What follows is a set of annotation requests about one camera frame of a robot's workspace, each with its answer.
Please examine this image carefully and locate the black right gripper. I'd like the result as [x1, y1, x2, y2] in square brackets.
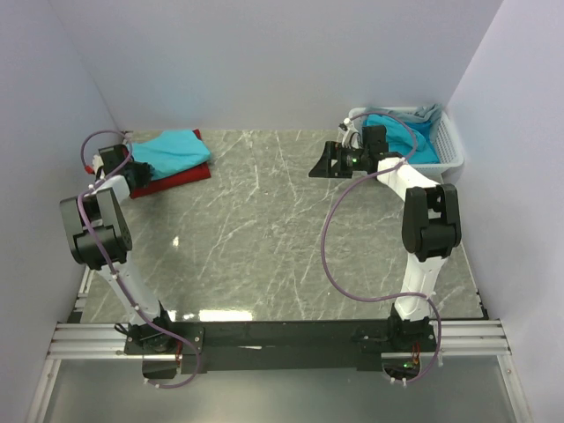
[308, 142, 369, 180]

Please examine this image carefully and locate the light blue t-shirt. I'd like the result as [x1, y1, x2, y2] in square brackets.
[132, 130, 211, 181]

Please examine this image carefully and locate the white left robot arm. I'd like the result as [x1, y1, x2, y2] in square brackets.
[59, 145, 176, 354]

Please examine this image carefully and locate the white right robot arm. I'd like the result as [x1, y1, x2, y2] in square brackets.
[308, 125, 462, 352]

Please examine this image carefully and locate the folded red t-shirt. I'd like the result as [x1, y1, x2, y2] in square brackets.
[130, 130, 211, 198]

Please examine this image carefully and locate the blue t-shirt in basket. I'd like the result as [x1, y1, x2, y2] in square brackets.
[363, 115, 440, 165]

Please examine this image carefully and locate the grey t-shirt in basket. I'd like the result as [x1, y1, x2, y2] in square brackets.
[367, 103, 443, 124]

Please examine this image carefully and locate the white plastic laundry basket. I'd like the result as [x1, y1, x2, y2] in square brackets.
[348, 107, 464, 175]

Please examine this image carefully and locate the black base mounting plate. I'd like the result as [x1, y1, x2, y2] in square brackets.
[124, 317, 436, 374]

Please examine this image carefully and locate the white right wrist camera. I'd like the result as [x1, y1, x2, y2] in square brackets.
[338, 117, 361, 149]

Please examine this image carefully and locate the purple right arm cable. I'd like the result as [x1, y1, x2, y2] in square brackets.
[320, 112, 442, 385]

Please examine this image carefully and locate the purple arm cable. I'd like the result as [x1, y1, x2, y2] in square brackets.
[78, 130, 204, 391]
[320, 112, 442, 385]

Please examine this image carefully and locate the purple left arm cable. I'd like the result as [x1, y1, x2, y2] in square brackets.
[78, 130, 204, 391]

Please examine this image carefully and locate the aluminium frame rail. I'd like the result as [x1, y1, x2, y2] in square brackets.
[47, 321, 511, 360]

